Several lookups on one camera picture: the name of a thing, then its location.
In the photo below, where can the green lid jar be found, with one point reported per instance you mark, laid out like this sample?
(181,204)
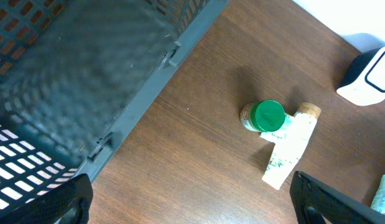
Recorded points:
(263,116)

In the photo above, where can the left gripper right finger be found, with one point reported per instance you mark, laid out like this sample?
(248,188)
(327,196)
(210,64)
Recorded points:
(316,202)

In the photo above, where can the teal wet wipes pack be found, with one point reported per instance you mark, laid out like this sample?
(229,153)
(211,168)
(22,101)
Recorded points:
(378,203)

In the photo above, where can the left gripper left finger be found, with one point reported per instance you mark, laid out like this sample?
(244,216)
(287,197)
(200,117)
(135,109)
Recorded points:
(68,203)

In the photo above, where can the white barcode scanner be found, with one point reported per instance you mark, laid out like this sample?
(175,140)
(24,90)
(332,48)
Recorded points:
(364,81)

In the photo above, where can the white tube with cork cap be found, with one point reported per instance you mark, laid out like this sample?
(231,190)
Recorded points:
(287,152)

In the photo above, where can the grey plastic mesh basket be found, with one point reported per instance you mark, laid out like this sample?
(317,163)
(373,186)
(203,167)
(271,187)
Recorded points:
(75,78)

